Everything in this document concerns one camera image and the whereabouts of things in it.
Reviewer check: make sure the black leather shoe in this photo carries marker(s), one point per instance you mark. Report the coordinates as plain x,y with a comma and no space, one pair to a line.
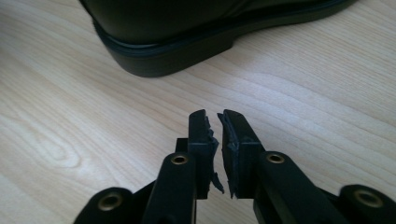
162,28

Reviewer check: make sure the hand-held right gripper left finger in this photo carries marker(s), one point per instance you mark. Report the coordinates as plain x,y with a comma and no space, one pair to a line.
200,146

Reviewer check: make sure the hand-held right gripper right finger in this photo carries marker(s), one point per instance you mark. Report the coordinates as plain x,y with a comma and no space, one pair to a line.
244,155

